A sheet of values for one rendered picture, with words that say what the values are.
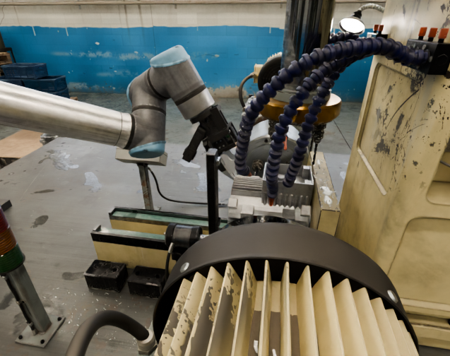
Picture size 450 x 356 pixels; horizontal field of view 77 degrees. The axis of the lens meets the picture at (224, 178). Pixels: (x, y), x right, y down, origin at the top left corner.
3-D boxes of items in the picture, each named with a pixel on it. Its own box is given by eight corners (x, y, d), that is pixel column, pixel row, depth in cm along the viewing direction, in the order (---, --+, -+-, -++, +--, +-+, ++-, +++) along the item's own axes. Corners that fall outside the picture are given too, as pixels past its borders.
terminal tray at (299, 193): (306, 188, 79) (311, 165, 76) (309, 210, 70) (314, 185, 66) (263, 184, 81) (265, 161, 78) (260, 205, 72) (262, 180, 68)
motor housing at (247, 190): (299, 223, 90) (308, 169, 81) (302, 268, 74) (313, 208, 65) (237, 216, 93) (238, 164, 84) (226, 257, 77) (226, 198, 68)
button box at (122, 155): (166, 166, 106) (168, 152, 107) (160, 162, 99) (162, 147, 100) (123, 162, 109) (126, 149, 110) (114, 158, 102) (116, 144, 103)
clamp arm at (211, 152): (221, 243, 71) (220, 148, 59) (219, 251, 69) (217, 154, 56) (208, 241, 72) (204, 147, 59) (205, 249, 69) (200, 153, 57)
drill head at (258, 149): (300, 164, 128) (308, 109, 116) (306, 211, 97) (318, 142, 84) (245, 159, 132) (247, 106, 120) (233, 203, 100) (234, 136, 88)
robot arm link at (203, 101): (172, 109, 71) (183, 99, 79) (182, 126, 73) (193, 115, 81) (201, 92, 68) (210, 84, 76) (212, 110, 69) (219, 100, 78)
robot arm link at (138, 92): (122, 114, 78) (147, 98, 69) (124, 75, 80) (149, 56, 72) (152, 123, 84) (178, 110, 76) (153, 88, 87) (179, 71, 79)
